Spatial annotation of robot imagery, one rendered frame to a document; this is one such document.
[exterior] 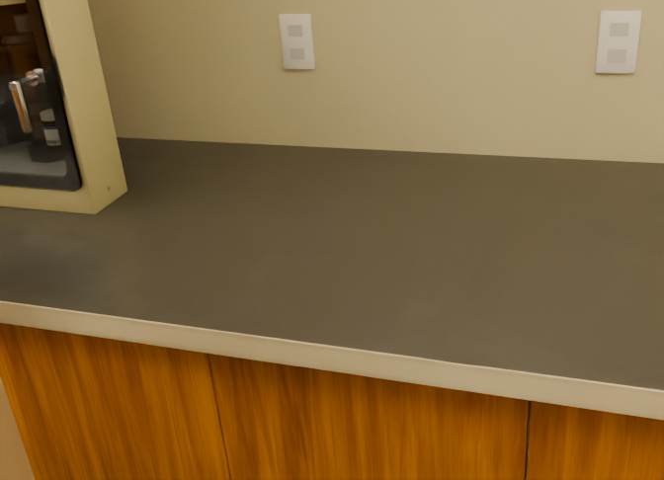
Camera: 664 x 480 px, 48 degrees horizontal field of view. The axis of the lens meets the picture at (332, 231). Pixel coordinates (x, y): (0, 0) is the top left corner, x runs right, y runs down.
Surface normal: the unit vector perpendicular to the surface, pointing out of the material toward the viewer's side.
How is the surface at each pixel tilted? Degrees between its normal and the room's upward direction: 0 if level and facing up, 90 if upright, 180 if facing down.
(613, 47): 90
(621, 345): 0
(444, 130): 90
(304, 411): 90
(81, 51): 90
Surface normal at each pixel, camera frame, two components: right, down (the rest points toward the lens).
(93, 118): 0.95, 0.08
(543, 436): -0.32, 0.44
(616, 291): -0.07, -0.89
